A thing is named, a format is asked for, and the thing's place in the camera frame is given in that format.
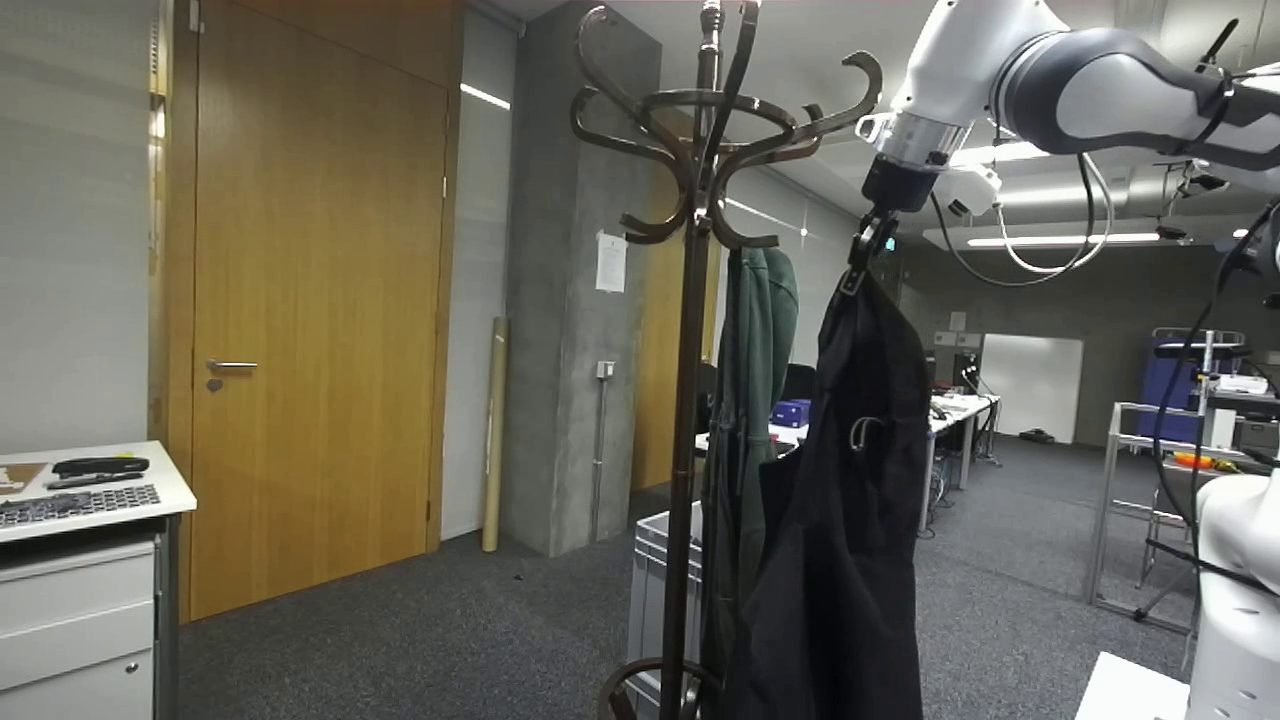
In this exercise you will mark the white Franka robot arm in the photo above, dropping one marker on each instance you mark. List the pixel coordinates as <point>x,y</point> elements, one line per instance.
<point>1133,82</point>

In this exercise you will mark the ceiling light strip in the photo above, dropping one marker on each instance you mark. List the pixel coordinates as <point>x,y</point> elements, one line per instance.
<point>1065,240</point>

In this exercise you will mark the black cloth garment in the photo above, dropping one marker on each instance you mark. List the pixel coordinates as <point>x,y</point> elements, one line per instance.
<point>842,533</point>

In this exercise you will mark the dark green jacket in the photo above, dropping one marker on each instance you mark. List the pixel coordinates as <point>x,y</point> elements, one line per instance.
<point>754,347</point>

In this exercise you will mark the grey wall switch box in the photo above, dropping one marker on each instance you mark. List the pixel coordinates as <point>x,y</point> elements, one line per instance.
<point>604,368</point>

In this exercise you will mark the blue equipment cart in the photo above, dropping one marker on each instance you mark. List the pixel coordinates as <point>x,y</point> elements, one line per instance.
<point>1180,374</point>

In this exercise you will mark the metal frame table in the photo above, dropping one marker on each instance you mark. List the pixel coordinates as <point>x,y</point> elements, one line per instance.
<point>1105,504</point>

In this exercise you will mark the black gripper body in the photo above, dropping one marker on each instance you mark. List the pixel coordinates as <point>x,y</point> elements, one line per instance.
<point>906,186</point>

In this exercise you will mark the black stapler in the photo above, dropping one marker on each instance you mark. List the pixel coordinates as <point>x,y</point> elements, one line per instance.
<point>100,468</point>

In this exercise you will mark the grey wall conduit pipe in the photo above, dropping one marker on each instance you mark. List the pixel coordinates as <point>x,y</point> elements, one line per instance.
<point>598,455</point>

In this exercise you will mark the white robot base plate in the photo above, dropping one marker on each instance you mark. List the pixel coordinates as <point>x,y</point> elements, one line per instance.
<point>1127,686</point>

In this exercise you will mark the small brown desk item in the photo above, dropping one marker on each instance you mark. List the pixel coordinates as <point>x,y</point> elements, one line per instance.
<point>17,474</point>

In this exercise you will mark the leaning wooden plank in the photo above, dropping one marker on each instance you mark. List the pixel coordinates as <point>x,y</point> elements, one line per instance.
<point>494,442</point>

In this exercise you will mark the grey plastic crate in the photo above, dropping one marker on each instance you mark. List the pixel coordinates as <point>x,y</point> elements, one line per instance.
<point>644,587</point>

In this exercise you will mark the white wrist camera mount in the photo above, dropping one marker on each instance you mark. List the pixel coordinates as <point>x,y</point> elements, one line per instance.
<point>961,194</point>

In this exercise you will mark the white paper sheet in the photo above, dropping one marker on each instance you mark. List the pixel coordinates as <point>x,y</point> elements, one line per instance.
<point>611,261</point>

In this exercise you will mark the dark keyboard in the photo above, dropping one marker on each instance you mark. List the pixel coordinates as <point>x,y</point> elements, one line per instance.
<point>82,504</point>

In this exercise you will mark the wooden door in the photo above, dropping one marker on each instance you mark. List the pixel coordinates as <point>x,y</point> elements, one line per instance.
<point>321,335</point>

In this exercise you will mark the dark wooden coat rack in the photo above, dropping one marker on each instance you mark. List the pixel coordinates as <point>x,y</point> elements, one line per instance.
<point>687,401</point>

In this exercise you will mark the white office desk row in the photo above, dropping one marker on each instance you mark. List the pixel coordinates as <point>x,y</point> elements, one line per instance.
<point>954,415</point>

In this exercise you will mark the white whiteboard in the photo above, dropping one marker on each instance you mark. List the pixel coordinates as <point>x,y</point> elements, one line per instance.
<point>1033,384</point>

